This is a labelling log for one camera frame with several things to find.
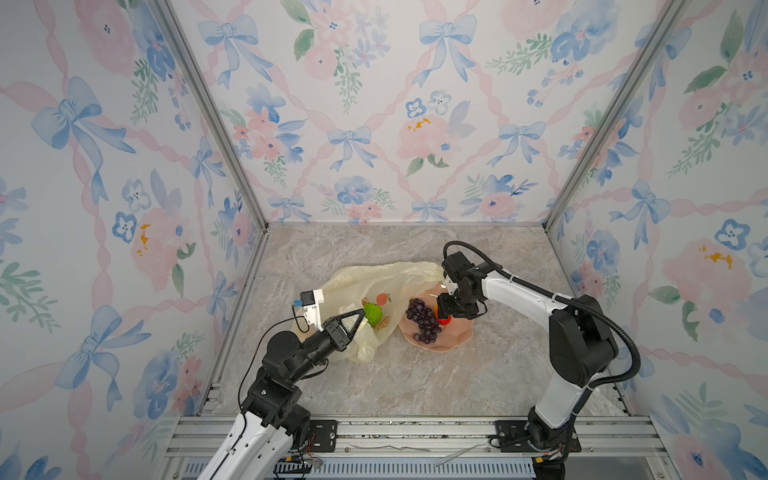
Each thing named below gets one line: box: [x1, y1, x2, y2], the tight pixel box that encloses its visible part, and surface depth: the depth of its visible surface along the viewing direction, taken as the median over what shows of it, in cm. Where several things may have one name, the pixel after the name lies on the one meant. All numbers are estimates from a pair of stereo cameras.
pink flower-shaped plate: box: [398, 283, 475, 353], surface depth 90 cm
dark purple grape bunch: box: [406, 298, 442, 344], surface depth 92 cm
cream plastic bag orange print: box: [292, 261, 445, 364], surface depth 83 cm
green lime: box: [364, 303, 383, 327], surface depth 92 cm
